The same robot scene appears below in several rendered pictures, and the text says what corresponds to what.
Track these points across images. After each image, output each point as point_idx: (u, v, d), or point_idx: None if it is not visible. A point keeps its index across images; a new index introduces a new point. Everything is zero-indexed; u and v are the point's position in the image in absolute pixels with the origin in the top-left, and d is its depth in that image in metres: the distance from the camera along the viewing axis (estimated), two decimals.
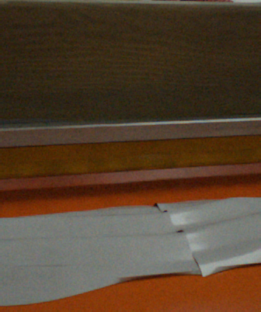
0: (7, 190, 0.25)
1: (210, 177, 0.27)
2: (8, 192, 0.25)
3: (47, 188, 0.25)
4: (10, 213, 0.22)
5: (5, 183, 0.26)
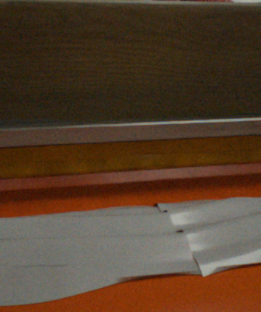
0: (7, 190, 0.25)
1: (210, 177, 0.27)
2: (8, 192, 0.25)
3: (47, 188, 0.25)
4: (10, 213, 0.22)
5: (5, 183, 0.26)
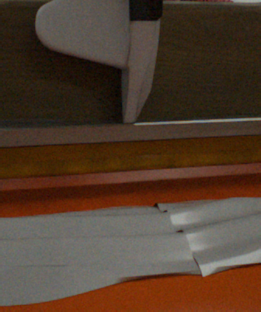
0: (7, 190, 0.25)
1: (210, 177, 0.27)
2: (8, 192, 0.25)
3: (47, 188, 0.25)
4: (10, 213, 0.22)
5: (5, 183, 0.26)
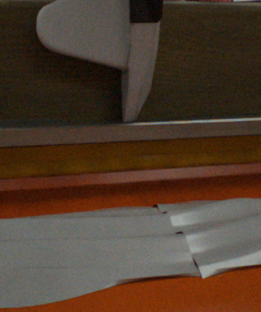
0: (7, 190, 0.25)
1: (210, 178, 0.27)
2: (8, 193, 0.25)
3: (47, 188, 0.25)
4: (10, 213, 0.22)
5: (5, 183, 0.26)
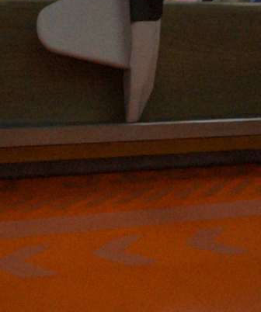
0: None
1: None
2: None
3: None
4: None
5: None
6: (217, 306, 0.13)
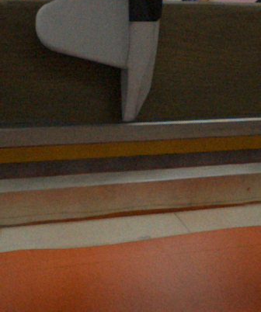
0: None
1: (207, 297, 0.29)
2: None
3: None
4: None
5: (16, 309, 0.28)
6: None
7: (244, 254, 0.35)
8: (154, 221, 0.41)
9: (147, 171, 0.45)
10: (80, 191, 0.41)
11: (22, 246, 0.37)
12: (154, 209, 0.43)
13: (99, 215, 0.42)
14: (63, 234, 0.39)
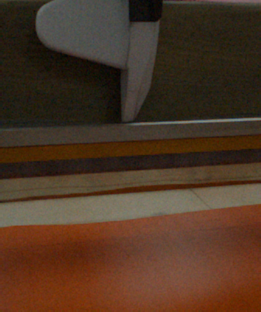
0: (12, 303, 0.22)
1: (240, 278, 0.24)
2: (14, 309, 0.22)
3: (58, 300, 0.22)
4: None
5: (9, 290, 0.23)
6: None
7: None
8: (169, 197, 0.37)
9: None
10: None
11: (19, 222, 0.32)
12: (168, 185, 0.38)
13: (106, 190, 0.37)
14: (65, 210, 0.34)
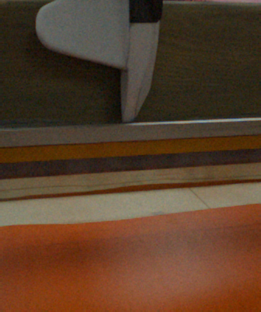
0: (10, 304, 0.22)
1: (238, 279, 0.24)
2: (12, 310, 0.22)
3: (56, 301, 0.22)
4: None
5: (8, 290, 0.23)
6: None
7: None
8: (168, 196, 0.36)
9: None
10: None
11: (17, 221, 0.32)
12: (166, 184, 0.38)
13: (104, 189, 0.37)
14: (63, 209, 0.34)
